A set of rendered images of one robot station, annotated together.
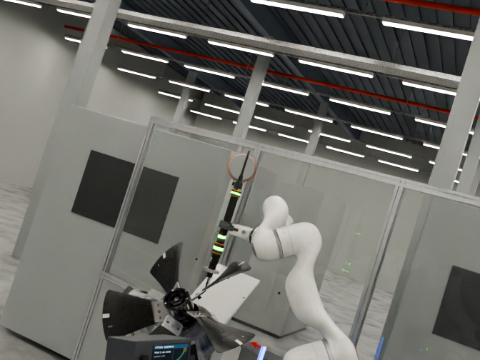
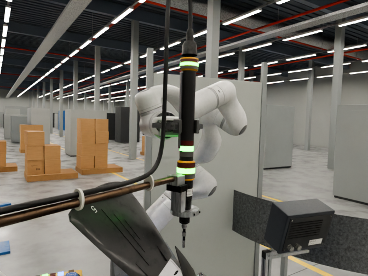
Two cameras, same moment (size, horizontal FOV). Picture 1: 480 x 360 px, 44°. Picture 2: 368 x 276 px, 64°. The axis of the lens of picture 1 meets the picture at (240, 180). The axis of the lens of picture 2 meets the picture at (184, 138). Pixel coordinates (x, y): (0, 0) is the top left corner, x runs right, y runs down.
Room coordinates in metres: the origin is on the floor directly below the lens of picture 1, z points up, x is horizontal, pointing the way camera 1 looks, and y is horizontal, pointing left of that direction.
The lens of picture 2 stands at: (3.12, 0.39, 1.60)
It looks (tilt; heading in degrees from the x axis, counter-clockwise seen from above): 3 degrees down; 215
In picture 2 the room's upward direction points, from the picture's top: 2 degrees clockwise
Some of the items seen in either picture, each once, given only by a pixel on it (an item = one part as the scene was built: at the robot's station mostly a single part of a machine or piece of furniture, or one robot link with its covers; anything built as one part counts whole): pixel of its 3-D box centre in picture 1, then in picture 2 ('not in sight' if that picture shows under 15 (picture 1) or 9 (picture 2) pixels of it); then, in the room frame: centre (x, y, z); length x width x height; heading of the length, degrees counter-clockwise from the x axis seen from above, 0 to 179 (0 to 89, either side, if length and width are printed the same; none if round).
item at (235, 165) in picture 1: (241, 167); not in sight; (3.26, 0.01, 1.88); 0.17 x 0.15 x 0.16; 56
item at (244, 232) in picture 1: (246, 232); (171, 125); (2.48, -0.09, 1.59); 0.11 x 0.10 x 0.07; 56
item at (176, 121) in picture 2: not in sight; (170, 126); (2.56, -0.03, 1.59); 0.07 x 0.03 x 0.03; 56
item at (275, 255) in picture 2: not in sight; (286, 251); (1.82, 0.05, 1.04); 0.24 x 0.03 x 0.03; 146
